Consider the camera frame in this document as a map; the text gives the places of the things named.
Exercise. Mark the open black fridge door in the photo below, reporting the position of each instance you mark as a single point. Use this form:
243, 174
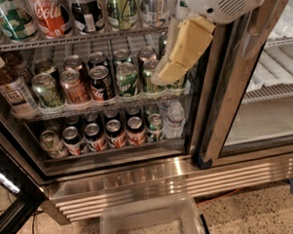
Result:
20, 198

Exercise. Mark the bottom shelf green can left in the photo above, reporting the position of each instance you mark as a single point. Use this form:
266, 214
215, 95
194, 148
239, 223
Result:
51, 143

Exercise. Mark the yellow green label bottle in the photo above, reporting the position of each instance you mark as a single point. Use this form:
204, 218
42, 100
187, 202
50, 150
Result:
122, 14

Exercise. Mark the stainless steel display fridge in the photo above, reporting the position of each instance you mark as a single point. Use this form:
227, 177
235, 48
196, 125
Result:
225, 143

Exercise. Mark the pink can front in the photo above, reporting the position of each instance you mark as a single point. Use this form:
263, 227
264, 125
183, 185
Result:
73, 87

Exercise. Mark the white wire shelf right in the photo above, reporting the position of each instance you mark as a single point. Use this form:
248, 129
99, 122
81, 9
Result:
273, 73

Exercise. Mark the grey label bottle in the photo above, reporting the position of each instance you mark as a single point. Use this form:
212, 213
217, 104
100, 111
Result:
153, 13

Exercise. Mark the shelf green can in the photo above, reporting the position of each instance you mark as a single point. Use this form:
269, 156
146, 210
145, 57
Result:
155, 128
51, 143

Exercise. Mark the bottom shelf black red can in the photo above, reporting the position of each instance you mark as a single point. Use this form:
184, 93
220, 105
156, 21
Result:
74, 141

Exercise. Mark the black coke can front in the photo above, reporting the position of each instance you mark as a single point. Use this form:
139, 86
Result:
101, 83

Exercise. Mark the green can front middle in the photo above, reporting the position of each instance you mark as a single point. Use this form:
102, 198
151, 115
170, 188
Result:
147, 73

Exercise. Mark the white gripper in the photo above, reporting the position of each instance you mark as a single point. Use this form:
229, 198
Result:
224, 3

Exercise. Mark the pale green can front left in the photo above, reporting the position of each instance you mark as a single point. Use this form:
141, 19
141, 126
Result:
45, 89

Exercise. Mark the red cola bottle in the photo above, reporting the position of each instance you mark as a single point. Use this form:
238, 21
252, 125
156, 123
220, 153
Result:
53, 17

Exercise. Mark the black label bottle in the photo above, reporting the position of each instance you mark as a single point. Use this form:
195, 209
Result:
88, 15

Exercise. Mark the clear water bottle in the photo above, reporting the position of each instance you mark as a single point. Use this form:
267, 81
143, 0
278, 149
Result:
174, 121

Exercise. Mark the brown iced tea bottle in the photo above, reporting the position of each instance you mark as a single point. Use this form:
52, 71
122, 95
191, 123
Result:
16, 92

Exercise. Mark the green 7up can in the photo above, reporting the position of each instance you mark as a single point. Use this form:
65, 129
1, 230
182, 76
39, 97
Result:
127, 79

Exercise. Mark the shelf coke can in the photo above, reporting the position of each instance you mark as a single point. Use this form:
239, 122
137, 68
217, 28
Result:
95, 137
116, 134

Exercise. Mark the clear plastic bin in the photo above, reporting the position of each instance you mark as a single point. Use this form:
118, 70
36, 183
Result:
171, 214

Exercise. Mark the white label bottle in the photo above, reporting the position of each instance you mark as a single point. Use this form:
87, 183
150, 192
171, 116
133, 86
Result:
181, 10

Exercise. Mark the bottom shelf green can right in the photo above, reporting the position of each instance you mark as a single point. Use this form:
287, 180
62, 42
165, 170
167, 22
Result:
155, 128

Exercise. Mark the green can front right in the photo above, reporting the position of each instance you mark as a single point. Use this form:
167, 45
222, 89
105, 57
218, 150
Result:
180, 84

